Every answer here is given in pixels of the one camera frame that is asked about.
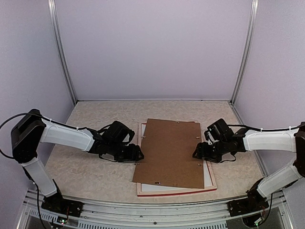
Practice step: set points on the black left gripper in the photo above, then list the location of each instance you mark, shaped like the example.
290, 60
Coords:
133, 155

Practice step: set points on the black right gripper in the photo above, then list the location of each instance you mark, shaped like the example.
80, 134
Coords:
202, 152

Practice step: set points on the wooden picture frame red edge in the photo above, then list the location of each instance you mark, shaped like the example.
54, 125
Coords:
212, 183

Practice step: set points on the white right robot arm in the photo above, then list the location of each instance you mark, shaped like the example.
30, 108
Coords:
289, 142

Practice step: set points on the right aluminium corner post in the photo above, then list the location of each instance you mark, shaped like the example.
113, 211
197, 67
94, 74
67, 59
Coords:
246, 51

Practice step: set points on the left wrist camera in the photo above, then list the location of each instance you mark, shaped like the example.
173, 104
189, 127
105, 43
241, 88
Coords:
117, 132

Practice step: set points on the aluminium front rail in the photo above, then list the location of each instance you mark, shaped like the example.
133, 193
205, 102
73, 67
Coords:
113, 215

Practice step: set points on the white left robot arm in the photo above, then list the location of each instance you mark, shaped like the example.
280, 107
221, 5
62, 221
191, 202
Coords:
34, 137

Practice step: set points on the left aluminium corner post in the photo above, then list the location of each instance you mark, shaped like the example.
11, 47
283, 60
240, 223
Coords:
60, 49

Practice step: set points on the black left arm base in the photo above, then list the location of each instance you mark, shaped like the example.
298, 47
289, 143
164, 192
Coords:
58, 204

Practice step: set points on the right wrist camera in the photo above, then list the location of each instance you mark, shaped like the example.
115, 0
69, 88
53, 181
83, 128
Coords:
218, 131

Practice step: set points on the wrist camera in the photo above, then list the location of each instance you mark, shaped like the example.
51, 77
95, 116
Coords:
117, 132
218, 131

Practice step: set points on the brown cardboard backing board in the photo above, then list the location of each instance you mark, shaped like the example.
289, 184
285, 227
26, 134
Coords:
168, 148

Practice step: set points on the aluminium corner post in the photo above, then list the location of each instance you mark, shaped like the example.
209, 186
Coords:
60, 49
246, 51

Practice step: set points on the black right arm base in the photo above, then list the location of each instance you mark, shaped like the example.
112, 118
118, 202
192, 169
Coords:
253, 202

